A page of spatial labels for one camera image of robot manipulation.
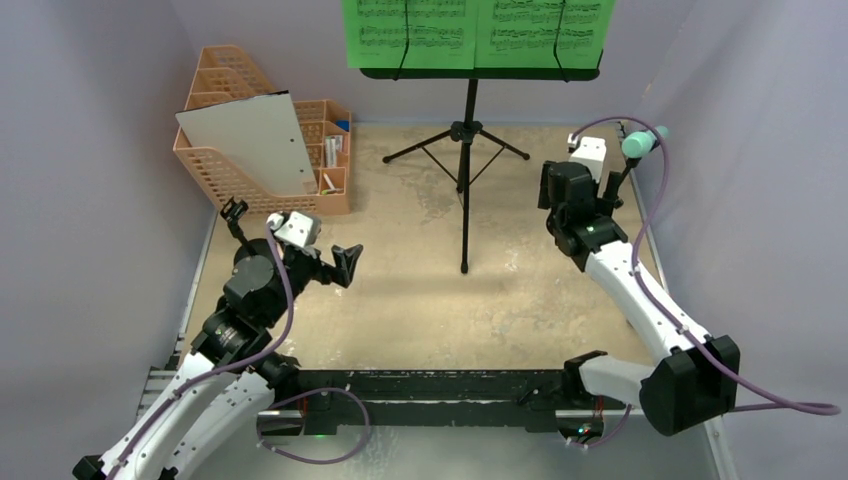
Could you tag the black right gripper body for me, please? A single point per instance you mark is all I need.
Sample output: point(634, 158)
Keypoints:
point(614, 192)

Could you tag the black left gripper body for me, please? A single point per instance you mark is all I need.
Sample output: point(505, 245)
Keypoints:
point(299, 270)

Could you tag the black round microphone stand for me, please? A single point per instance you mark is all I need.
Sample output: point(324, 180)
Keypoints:
point(232, 212)

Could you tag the mint green toy microphone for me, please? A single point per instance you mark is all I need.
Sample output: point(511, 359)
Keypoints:
point(639, 143)

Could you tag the peach plastic file organizer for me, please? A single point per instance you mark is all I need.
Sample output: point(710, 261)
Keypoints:
point(225, 73)

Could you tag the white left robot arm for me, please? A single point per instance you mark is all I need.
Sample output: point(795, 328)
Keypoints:
point(232, 371)

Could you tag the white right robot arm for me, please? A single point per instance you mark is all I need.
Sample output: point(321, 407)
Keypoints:
point(689, 382)

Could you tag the yellow tip white pen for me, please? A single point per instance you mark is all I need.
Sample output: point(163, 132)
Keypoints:
point(326, 183)

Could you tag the black music stand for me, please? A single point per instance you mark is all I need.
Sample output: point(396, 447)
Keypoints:
point(465, 130)

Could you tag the grey folder board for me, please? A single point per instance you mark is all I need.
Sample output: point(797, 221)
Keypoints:
point(261, 135)

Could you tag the green sheet music right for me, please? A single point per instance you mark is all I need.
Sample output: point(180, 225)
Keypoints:
point(542, 34)

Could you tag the green sheet music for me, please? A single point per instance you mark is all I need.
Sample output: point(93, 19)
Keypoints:
point(542, 34)
point(413, 34)

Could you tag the green sheet music left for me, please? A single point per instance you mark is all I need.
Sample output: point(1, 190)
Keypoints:
point(413, 34)

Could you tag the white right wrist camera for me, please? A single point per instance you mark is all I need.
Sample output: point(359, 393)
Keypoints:
point(589, 152)

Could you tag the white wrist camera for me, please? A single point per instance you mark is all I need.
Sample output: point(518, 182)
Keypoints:
point(294, 228)
point(589, 152)

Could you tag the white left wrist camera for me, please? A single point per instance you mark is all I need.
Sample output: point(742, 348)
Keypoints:
point(294, 228)

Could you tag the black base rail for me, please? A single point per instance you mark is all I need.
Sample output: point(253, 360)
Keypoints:
point(537, 401)

